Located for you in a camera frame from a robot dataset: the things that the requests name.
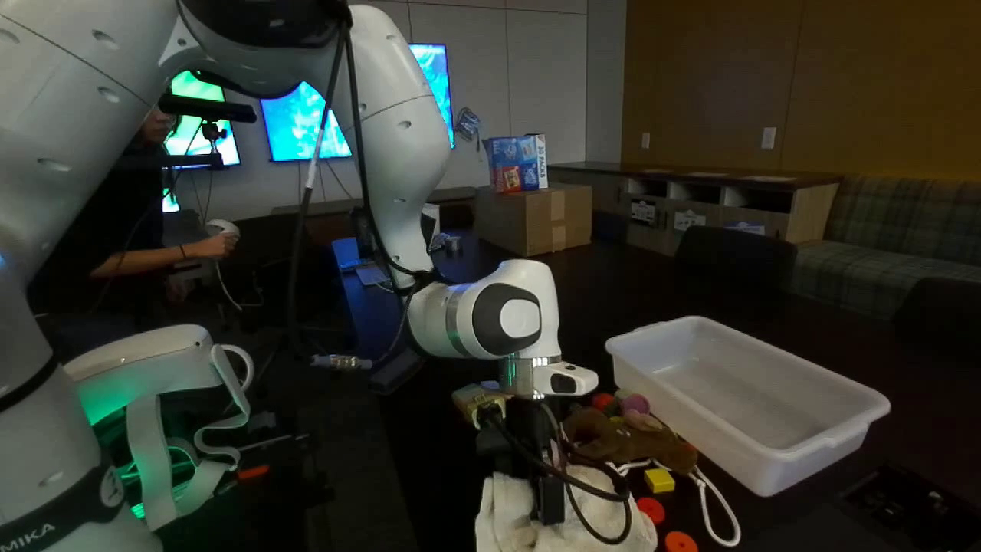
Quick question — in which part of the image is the green plaid sofa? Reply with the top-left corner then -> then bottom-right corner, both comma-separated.
790,175 -> 981,320

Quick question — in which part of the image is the white cord loop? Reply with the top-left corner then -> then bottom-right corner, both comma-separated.
684,464 -> 743,549

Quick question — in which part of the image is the white VR controller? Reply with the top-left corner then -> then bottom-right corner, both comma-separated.
204,217 -> 246,247

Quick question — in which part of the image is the small green monitor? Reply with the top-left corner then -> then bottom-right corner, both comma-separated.
162,66 -> 246,170

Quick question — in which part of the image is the clear plastic bin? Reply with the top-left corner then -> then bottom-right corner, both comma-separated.
602,313 -> 896,500

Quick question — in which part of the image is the cardboard box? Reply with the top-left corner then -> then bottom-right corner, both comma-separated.
468,179 -> 593,258

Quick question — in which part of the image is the red handled tool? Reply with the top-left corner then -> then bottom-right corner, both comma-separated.
225,464 -> 272,486

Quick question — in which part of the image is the blue cabinet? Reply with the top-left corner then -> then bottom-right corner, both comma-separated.
327,235 -> 409,361

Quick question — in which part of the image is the beige wrist camera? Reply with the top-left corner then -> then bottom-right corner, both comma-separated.
449,380 -> 512,427

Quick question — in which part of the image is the person in dark shirt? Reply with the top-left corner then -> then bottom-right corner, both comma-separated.
27,100 -> 243,350

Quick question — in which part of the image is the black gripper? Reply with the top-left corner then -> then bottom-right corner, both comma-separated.
503,391 -> 569,527

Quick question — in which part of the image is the brown plush toy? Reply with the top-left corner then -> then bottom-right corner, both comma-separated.
564,406 -> 703,473

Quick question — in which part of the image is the black chair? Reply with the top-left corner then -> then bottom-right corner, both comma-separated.
671,222 -> 800,309

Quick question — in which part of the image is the low wooden shelf unit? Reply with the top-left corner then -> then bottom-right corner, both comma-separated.
548,162 -> 842,258

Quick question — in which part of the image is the large blue monitor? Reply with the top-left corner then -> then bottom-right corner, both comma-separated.
255,40 -> 456,164

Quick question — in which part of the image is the red round toy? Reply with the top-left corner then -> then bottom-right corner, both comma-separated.
633,492 -> 669,527

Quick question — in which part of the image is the black stereo camera bar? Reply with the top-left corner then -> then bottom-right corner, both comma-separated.
157,91 -> 261,170

